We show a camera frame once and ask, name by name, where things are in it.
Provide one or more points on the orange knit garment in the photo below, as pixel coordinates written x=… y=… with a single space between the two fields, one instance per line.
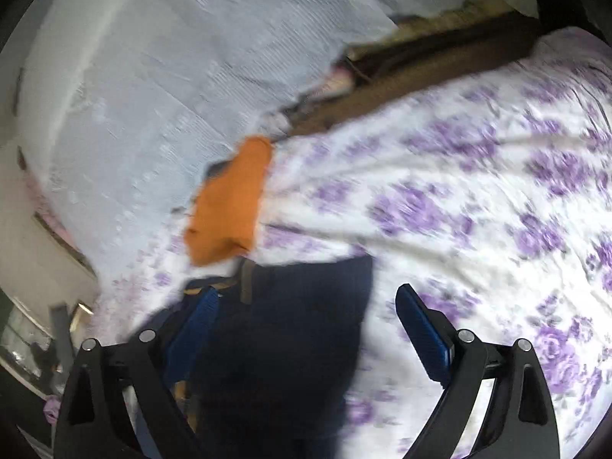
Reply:
x=229 y=201

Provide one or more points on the white lace cloth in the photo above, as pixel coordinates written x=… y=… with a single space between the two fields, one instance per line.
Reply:
x=167 y=81

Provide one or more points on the purple floral bedsheet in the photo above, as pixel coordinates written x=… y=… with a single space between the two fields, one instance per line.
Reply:
x=478 y=201

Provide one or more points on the pink cloth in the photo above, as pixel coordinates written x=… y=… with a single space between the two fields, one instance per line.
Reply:
x=51 y=410
x=337 y=81

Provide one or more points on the navy knit sweater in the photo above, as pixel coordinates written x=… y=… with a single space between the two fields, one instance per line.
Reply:
x=287 y=344

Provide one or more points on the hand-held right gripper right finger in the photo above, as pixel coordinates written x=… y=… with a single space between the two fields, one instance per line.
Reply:
x=424 y=332

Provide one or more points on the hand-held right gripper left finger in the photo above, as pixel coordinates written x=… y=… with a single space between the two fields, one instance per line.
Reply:
x=200 y=318

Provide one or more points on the blurred dark furniture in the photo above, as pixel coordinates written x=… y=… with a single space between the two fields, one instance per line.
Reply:
x=33 y=339

